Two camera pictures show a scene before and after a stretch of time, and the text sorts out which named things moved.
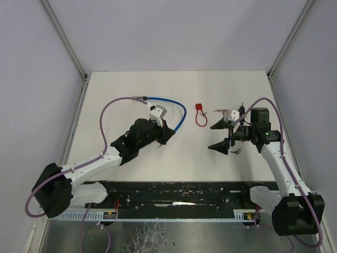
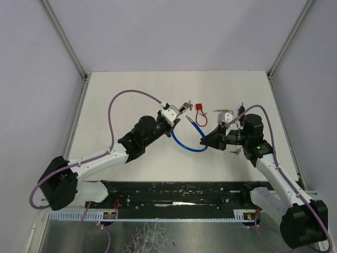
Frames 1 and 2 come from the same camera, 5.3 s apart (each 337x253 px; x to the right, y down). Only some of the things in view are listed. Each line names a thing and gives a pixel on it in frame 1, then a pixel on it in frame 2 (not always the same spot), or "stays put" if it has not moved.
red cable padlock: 198,106 stays put
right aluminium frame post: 308,6 stays put
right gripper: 231,134 → 221,140
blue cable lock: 145,98 → 198,128
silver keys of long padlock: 238,151 stays put
